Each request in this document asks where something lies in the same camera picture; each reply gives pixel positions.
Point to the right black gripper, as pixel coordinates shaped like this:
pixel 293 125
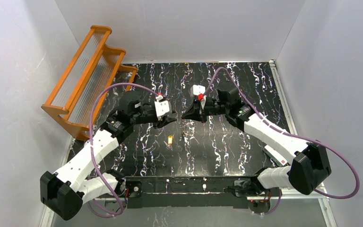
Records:
pixel 201 111

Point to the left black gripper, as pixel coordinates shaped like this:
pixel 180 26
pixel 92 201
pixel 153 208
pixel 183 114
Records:
pixel 166 121

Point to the yellow tagged key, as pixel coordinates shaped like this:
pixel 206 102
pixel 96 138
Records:
pixel 169 142

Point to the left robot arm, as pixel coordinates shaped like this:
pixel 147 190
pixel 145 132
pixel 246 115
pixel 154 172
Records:
pixel 67 189

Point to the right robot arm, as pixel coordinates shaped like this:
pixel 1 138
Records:
pixel 308 162

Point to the orange wooden rack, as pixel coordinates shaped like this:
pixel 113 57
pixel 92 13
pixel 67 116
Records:
pixel 93 68

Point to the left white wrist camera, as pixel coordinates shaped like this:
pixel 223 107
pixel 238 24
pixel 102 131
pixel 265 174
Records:
pixel 162 106

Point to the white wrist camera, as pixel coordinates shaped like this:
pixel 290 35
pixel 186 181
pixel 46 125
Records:
pixel 162 106
pixel 197 91

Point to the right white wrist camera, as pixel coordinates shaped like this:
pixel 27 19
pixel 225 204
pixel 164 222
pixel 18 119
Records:
pixel 197 91

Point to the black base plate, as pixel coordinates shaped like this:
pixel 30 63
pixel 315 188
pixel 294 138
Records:
pixel 238 192

